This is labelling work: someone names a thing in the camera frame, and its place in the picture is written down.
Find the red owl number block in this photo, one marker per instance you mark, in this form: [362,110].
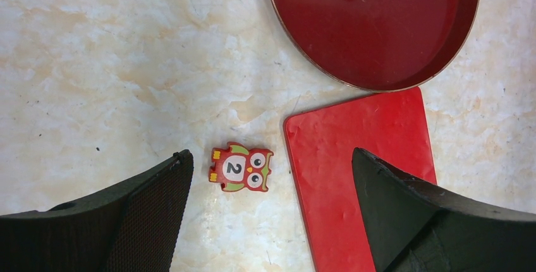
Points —
[237,167]

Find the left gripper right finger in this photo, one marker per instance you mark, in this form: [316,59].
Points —
[414,225]

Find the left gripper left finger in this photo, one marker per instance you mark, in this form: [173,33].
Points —
[130,226]

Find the round dark red tray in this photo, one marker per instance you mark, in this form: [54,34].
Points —
[378,45]

